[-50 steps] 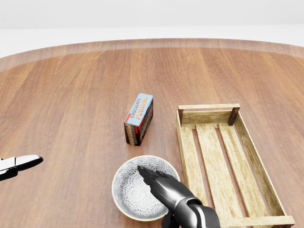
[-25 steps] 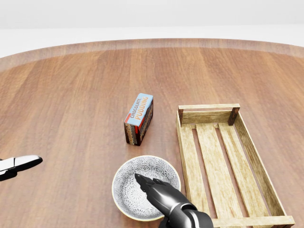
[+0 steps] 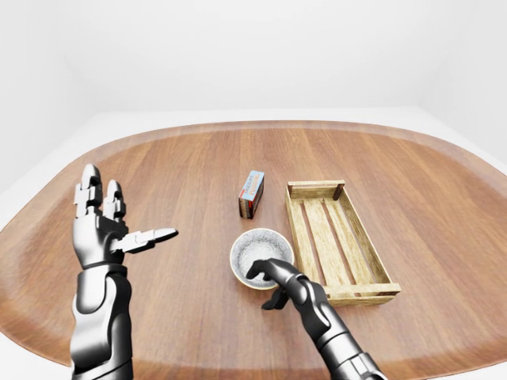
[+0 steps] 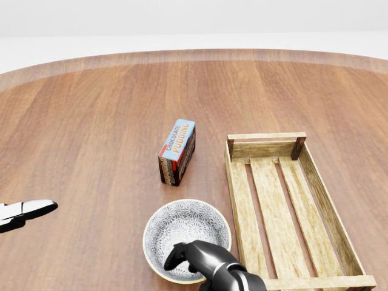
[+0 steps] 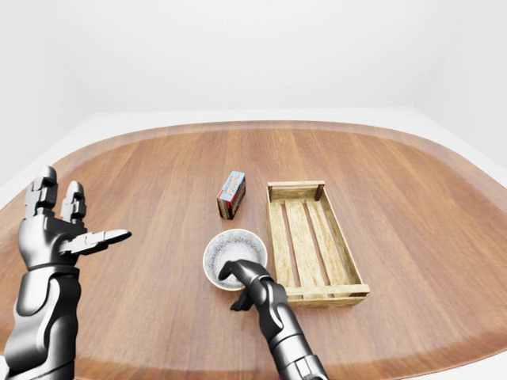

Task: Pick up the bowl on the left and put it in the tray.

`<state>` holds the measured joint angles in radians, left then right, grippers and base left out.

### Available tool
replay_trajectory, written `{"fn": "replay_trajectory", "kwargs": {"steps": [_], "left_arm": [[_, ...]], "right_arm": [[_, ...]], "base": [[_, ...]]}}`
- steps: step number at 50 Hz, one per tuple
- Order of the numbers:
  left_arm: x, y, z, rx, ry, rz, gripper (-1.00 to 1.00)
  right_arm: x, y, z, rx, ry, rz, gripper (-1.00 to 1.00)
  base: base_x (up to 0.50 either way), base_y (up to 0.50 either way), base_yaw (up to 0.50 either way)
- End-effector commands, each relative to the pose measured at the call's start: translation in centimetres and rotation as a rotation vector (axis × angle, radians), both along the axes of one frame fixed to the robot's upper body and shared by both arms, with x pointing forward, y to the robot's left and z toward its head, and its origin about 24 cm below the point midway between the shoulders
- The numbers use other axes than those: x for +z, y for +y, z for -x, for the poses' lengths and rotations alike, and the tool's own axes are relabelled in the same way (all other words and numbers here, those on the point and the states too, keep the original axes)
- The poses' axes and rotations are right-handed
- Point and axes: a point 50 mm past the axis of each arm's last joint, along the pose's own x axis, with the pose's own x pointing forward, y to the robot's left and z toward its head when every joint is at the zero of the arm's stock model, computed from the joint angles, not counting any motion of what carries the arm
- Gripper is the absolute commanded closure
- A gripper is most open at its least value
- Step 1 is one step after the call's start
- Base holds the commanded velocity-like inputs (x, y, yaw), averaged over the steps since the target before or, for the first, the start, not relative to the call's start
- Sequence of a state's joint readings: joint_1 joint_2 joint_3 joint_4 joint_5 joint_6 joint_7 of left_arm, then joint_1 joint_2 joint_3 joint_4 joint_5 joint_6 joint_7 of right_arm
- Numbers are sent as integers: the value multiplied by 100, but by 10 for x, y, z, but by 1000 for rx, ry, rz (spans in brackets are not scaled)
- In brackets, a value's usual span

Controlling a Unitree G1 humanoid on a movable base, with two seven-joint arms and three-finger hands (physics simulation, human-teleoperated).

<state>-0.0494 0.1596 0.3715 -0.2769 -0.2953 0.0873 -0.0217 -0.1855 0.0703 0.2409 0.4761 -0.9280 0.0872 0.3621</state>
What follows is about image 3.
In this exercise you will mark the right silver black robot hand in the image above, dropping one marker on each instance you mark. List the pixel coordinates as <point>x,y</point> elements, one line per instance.
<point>287,277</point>

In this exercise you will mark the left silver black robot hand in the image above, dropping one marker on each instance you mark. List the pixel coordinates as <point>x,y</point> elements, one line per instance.
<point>92,237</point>

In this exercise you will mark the black speckled bowl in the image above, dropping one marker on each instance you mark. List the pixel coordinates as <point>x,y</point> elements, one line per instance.
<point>259,249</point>

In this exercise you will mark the right silver black robot arm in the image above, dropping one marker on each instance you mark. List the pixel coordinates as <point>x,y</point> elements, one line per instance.
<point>348,354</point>

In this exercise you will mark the left silver black robot arm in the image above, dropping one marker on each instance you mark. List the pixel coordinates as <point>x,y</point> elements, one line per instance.
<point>101,316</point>

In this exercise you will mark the wooden slat tray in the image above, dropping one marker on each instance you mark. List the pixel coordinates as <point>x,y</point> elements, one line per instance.
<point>336,241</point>

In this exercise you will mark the blue pudding box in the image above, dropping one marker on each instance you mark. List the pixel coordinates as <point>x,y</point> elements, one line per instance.
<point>252,194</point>

